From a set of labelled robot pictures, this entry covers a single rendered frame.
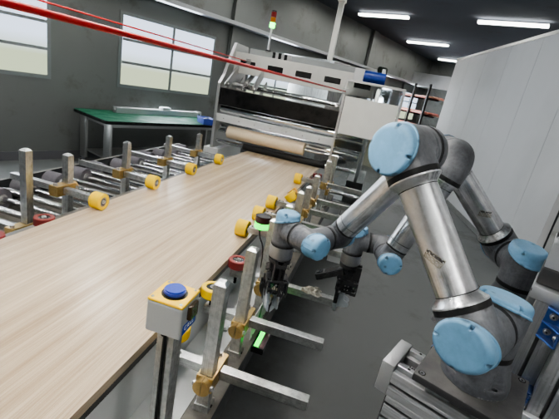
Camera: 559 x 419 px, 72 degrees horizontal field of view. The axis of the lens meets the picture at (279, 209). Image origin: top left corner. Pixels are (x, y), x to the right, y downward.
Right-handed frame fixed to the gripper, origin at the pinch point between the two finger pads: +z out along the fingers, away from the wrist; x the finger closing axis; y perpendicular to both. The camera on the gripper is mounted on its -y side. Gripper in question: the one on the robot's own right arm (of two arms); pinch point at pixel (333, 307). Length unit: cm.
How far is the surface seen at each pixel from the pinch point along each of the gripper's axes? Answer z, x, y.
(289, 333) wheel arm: -1.0, -26.6, -11.7
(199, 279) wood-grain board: -9, -23, -48
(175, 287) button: -41, -80, -28
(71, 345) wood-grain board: -9, -69, -60
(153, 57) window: -85, 442, -366
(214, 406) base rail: 12, -53, -26
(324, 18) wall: -243, 862, -182
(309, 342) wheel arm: 0.2, -26.6, -4.5
